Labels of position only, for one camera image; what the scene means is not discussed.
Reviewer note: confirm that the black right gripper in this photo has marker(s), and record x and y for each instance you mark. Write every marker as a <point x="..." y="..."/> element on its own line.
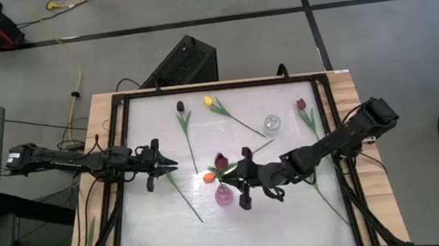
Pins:
<point x="250" y="174"/>

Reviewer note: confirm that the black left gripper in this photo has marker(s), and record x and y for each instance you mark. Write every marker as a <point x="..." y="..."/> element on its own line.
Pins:
<point x="146" y="162"/>

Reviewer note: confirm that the dark red artificial tulip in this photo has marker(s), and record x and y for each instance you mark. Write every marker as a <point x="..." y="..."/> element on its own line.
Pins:
<point x="221" y="162"/>
<point x="301" y="104"/>

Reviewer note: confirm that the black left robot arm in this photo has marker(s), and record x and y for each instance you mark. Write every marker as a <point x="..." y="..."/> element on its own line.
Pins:
<point x="66" y="164"/>

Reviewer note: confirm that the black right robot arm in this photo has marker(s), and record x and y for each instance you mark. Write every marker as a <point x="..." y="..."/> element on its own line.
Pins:
<point x="326" y="143"/>

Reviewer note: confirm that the pink glass vase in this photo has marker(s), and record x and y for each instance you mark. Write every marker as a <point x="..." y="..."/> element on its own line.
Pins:
<point x="223" y="196"/>

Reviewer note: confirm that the clear glass vase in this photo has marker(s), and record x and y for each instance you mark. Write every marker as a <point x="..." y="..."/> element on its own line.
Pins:
<point x="272" y="124"/>

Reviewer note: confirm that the white table mat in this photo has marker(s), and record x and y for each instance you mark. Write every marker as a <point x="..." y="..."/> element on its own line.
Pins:
<point x="254" y="232"/>

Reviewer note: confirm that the fallen green leaf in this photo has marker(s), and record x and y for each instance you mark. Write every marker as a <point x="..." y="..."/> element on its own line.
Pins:
<point x="91" y="234"/>

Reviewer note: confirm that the black speaker box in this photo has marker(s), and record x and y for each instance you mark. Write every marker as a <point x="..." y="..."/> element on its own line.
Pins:
<point x="185" y="61"/>

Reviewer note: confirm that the black aluminium table frame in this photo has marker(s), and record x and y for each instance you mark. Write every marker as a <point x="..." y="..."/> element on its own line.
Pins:
<point x="220" y="86"/>

